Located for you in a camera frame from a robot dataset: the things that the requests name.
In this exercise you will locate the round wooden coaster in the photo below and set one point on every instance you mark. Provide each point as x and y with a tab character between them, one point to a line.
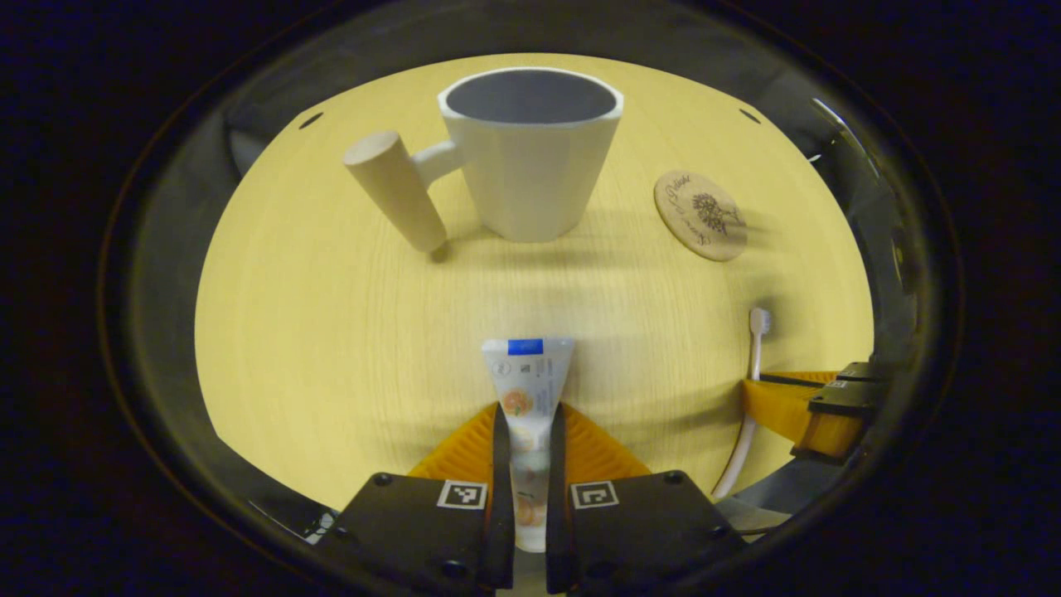
688	215

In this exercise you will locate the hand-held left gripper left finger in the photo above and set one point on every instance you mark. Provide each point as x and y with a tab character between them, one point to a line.
501	464

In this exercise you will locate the white toothpaste tube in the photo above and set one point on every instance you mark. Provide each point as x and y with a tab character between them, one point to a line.
530	390

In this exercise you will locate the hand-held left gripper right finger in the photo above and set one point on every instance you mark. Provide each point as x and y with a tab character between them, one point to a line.
556	464

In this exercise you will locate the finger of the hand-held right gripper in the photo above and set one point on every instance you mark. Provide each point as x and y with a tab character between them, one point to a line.
821	423
862	373

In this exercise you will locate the white toothbrush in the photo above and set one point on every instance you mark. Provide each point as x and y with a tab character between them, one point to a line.
756	348

